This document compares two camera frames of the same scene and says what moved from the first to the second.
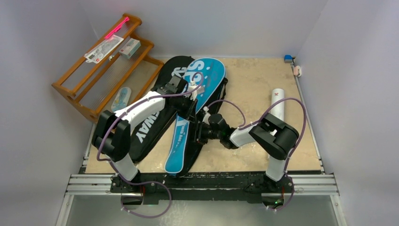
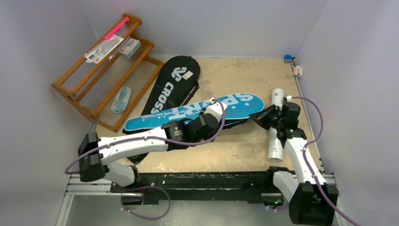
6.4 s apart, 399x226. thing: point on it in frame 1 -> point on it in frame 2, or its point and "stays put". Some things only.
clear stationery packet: [96, 54] stays put
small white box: [128, 50] stays put
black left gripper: [190, 113] -> [211, 135]
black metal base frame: [163, 188] stays put
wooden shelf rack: [112, 73] stays put
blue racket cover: [204, 78] -> [229, 106]
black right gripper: [201, 132] -> [267, 117]
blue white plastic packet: [121, 99] stays put
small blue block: [288, 59] stays put
